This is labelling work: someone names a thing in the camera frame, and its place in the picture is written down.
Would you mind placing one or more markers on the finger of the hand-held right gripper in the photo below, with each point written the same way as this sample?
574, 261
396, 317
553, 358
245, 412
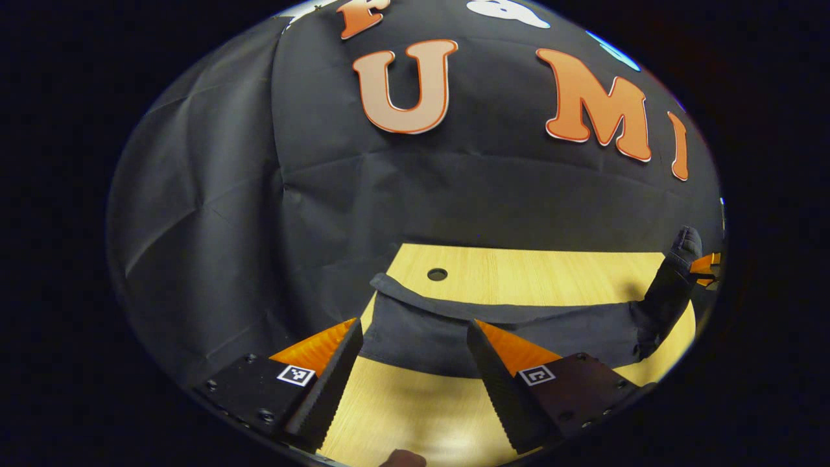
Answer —
703, 264
708, 281

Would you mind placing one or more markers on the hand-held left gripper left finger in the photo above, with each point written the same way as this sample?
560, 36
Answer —
331, 395

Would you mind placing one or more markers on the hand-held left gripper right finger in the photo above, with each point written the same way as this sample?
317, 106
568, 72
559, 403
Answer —
499, 389

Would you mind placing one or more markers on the dark grey jeans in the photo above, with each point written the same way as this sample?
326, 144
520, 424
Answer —
421, 331

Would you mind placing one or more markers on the black backdrop cloth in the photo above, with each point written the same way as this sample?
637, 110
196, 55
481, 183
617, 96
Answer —
486, 201

